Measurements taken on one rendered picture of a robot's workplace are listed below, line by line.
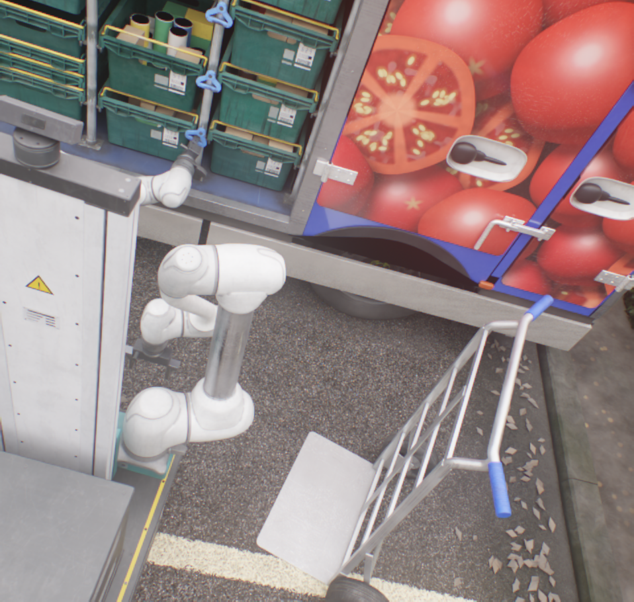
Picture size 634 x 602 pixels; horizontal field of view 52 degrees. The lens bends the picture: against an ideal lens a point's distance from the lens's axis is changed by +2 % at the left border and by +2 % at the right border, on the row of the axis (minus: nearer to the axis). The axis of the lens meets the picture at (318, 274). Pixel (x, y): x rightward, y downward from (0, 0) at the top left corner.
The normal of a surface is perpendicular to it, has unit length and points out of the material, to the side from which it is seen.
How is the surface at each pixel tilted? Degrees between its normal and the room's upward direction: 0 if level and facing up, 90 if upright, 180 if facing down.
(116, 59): 94
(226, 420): 77
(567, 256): 90
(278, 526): 0
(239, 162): 91
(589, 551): 0
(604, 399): 8
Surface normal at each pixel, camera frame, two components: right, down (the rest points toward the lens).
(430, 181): -0.11, 0.73
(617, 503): 0.12, -0.67
